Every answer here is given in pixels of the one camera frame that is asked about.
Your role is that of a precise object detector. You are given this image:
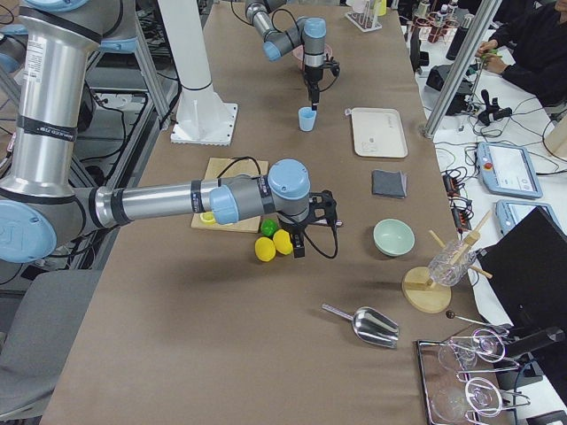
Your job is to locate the cream rabbit tray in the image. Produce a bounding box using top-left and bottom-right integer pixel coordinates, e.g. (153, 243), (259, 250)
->
(350, 107), (408, 158)

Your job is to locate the black monitor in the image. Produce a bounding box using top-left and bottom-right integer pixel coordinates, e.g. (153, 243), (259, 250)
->
(479, 207), (566, 330)

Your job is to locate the wooden cup stand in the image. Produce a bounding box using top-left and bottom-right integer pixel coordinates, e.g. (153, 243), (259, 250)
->
(402, 211), (493, 313)

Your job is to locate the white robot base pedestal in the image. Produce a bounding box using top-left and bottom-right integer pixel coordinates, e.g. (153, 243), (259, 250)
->
(159, 0), (238, 146)

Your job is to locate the person in black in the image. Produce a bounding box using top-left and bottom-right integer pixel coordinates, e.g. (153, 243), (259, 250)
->
(476, 1), (566, 106)

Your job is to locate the grey chair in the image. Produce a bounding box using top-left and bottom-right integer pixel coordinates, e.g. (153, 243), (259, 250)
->
(1, 270), (102, 421)

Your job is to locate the blue teach pendant upper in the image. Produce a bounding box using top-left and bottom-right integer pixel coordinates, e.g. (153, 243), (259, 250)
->
(476, 143), (543, 199)

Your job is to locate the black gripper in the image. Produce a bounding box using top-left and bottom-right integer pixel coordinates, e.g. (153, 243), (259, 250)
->
(277, 189), (338, 258)
(302, 55), (340, 111)

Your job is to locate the yellow lemon upper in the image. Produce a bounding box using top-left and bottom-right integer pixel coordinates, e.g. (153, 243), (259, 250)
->
(272, 229), (293, 255)

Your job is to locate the clear glass on stand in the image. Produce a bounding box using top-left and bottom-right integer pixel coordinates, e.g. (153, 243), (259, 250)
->
(428, 239), (476, 287)

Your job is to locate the yellow lemon lower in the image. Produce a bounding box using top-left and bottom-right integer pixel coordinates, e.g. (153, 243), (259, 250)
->
(254, 236), (276, 262)

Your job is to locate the wire glass rack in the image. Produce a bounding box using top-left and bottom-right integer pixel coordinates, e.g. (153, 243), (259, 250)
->
(414, 325), (559, 425)

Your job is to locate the white test tube rack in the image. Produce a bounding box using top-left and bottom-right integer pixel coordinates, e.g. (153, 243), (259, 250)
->
(346, 0), (383, 33)

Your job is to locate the wooden cutting board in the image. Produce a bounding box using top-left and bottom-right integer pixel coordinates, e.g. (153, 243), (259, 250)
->
(191, 158), (268, 234)

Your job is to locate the steel ice scoop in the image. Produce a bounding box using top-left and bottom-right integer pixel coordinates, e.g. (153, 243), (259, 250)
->
(322, 304), (400, 349)

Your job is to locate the pink plastic bowl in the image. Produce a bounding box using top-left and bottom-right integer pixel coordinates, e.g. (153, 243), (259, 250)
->
(292, 44), (332, 71)

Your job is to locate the blue teach pendant lower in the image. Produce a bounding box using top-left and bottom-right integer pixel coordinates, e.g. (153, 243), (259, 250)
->
(495, 200), (559, 236)

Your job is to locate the yellow lemon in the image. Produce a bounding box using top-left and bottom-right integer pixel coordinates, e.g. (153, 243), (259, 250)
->
(254, 236), (276, 262)
(272, 229), (293, 255)

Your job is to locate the mint green bowl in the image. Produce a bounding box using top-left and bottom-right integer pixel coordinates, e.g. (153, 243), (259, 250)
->
(373, 219), (416, 257)

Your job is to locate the green lime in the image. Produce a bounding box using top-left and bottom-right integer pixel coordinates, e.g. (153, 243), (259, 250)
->
(260, 219), (279, 238)

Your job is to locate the grey folded cloth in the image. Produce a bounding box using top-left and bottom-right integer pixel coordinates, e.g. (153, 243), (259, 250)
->
(371, 169), (407, 198)

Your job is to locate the light blue plastic cup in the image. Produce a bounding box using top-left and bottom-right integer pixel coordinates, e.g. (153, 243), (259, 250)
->
(298, 106), (317, 132)

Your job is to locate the blue teach pendant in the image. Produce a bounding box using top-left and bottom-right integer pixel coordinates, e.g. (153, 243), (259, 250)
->
(476, 143), (543, 199)
(495, 200), (559, 236)

